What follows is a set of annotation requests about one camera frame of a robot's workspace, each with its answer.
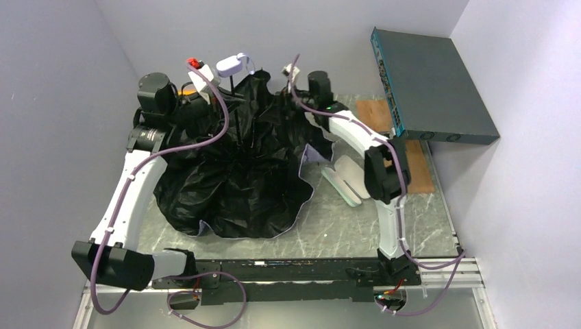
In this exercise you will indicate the brown wooden board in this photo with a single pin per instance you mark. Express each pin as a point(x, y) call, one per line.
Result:
point(377, 116)

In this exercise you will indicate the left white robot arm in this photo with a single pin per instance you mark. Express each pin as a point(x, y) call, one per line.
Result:
point(110, 256)

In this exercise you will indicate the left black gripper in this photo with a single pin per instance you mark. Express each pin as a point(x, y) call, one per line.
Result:
point(211, 105)

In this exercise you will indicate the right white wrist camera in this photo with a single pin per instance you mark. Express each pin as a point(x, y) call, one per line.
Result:
point(291, 73)

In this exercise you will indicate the mint green zipper case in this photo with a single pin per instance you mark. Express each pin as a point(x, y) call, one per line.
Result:
point(347, 178)

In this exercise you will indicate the lilac umbrella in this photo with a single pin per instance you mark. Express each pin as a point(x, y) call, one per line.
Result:
point(248, 184)

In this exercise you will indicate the dark network switch box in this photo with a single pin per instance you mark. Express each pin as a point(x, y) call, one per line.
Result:
point(429, 91)

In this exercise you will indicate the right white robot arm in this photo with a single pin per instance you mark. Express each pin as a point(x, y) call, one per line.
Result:
point(386, 173)

